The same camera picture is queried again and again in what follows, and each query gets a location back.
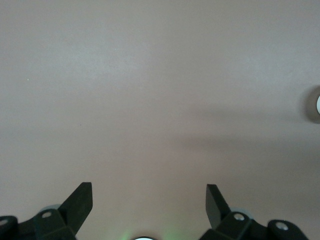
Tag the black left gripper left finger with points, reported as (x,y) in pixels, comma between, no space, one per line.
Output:
(75,212)

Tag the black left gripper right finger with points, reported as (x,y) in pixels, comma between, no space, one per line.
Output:
(220,216)

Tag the light blue bowl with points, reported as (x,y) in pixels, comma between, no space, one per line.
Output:
(318,105)

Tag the brown table mat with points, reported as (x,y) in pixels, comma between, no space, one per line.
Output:
(100,75)

